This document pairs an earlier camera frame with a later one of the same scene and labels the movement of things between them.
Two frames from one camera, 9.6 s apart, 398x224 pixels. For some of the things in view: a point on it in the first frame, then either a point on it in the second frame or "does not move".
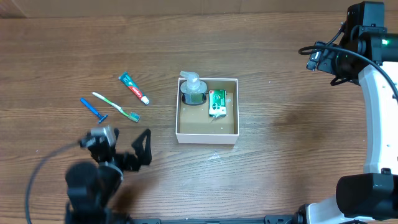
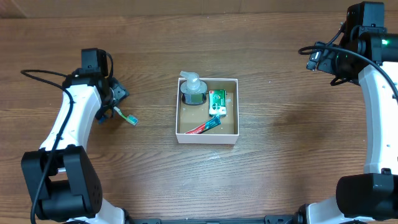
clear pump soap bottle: x=194 y=91 does not move
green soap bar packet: x=217 y=103 does not move
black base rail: x=293 y=219 does not move
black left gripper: x=143 y=159 → x=121 y=93
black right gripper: x=329 y=57 does not move
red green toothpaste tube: x=127 y=80 → x=214 y=122
